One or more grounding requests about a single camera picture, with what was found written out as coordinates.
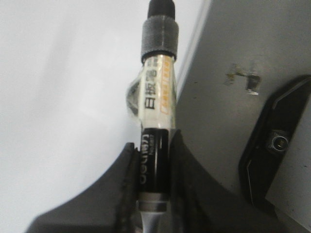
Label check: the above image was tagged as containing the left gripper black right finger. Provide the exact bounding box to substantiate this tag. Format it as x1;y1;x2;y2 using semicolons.
170;130;282;233

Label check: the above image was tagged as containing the white whiteboard with aluminium frame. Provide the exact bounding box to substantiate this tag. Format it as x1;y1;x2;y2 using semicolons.
0;0;212;233

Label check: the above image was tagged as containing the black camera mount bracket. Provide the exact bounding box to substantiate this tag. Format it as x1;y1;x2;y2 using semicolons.
239;74;311;211

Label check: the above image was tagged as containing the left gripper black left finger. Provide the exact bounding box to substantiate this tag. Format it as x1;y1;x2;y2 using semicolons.
26;143;139;233

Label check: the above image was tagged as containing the black and white whiteboard marker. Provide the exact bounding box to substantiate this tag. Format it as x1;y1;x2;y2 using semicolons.
126;0;179;233

